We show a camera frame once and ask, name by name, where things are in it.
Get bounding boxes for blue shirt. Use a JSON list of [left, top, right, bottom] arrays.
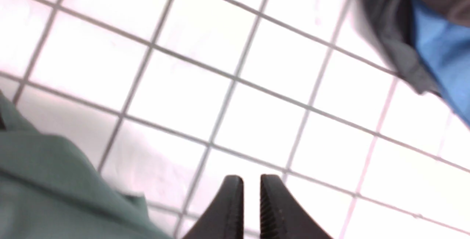
[[411, 0, 470, 125]]

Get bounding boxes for dark grey shirt pile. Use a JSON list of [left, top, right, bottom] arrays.
[[362, 0, 469, 95]]

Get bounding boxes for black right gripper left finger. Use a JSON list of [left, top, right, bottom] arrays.
[[184, 175, 245, 239]]

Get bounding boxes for white grid tablecloth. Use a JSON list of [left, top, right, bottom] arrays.
[[0, 0, 469, 239]]

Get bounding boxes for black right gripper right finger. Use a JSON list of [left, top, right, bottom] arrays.
[[260, 174, 331, 239]]

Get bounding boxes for green long-sleeved shirt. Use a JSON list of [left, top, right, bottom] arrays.
[[0, 95, 168, 239]]

